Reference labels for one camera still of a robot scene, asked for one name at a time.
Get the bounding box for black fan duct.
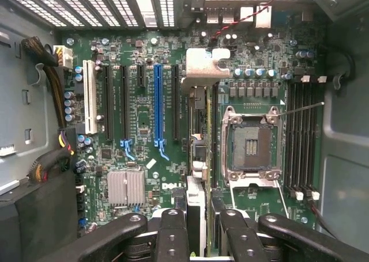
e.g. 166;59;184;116
0;169;80;262

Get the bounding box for CPU socket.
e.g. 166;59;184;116
221;104;285;185

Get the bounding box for blue expansion slot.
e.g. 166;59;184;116
153;64;171;161

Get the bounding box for chipset heatsink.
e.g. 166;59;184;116
107;170;146;208

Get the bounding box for thin locking lever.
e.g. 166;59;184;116
277;101;326;118

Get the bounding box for white expansion slot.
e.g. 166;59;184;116
82;59;99;135

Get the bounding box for short black expansion slot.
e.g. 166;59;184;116
136;64;146;88

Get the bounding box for green motherboard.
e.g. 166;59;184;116
59;2;327;240

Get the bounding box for yellow black power cables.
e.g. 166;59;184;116
21;36;76;183

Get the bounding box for red black wire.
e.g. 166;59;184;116
209;0;282;43
309;200;338;240

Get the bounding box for open PC case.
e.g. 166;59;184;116
0;0;369;262

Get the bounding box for black RAM slot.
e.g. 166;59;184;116
293;74;311;202
302;82;314;200
285;82;298;200
309;75;328;202

